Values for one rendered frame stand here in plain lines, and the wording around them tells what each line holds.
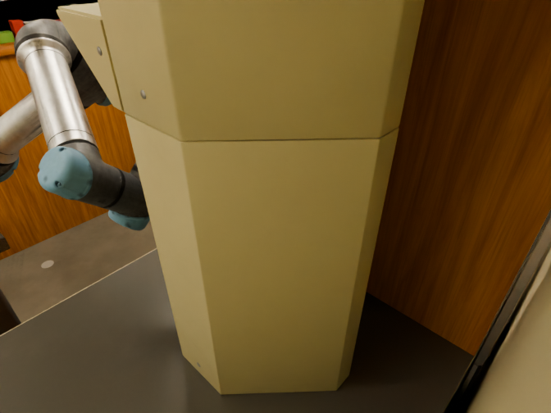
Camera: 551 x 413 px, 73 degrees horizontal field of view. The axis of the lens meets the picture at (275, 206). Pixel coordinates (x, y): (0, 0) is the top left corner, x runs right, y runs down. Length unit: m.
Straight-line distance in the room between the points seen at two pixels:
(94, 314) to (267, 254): 0.51
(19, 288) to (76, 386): 1.80
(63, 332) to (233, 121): 0.63
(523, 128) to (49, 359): 0.86
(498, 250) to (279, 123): 0.43
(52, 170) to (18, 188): 2.00
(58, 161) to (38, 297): 1.84
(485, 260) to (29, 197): 2.46
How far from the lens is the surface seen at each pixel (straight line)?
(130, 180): 0.71
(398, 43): 0.37
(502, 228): 0.66
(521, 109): 0.59
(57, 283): 2.49
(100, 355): 0.82
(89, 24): 0.48
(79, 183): 0.65
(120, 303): 0.89
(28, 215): 2.74
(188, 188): 0.41
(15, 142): 1.17
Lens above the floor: 1.57
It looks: 35 degrees down
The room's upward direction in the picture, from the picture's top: straight up
